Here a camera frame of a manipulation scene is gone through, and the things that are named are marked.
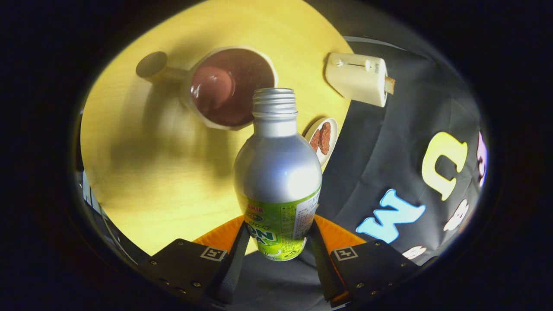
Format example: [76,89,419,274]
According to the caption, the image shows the wooden table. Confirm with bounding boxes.
[80,0,355,256]

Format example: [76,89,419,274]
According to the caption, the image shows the white toaster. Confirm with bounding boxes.
[325,52,388,108]

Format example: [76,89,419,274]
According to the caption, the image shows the silver bottle with green label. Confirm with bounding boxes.
[233,88,323,261]

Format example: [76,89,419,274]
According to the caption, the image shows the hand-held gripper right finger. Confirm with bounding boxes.
[308,215,420,308]

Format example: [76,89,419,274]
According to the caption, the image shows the brown fried meat pieces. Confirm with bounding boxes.
[310,122,331,155]

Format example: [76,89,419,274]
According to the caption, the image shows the white round plate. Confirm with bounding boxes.
[304,117,339,168]

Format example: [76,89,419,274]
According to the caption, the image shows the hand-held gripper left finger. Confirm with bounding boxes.
[147,215,252,305]

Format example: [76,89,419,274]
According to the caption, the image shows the beige cup with handle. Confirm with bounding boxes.
[136,46,279,131]

